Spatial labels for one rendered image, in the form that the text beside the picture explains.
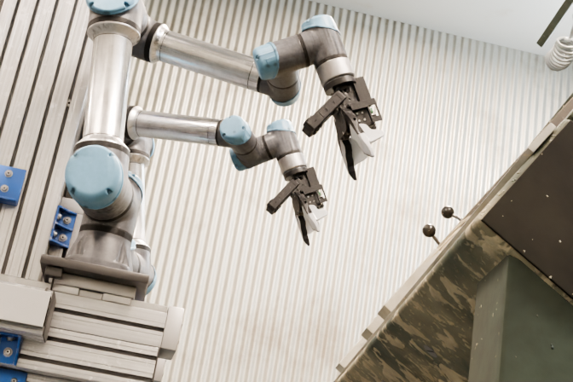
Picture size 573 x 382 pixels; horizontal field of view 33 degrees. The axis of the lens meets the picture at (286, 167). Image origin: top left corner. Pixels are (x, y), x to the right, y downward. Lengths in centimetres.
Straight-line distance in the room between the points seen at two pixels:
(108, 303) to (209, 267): 370
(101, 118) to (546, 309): 147
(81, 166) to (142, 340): 38
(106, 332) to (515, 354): 143
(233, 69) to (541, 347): 160
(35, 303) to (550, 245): 136
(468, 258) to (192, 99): 533
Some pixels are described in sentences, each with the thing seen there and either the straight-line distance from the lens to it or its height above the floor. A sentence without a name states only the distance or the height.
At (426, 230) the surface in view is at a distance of 272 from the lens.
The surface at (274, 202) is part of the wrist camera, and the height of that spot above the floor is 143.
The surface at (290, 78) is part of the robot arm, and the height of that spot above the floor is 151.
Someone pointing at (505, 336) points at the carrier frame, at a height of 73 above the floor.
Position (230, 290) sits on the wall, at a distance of 574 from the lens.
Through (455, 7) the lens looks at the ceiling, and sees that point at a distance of 639.
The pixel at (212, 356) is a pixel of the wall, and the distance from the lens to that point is 566.
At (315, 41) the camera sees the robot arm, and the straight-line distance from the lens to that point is 211.
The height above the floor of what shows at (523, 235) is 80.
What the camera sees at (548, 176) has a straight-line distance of 76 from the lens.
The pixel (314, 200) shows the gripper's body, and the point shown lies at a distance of 271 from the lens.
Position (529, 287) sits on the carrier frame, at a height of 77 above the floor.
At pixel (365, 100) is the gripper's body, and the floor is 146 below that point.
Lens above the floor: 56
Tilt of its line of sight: 21 degrees up
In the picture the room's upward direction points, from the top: 10 degrees clockwise
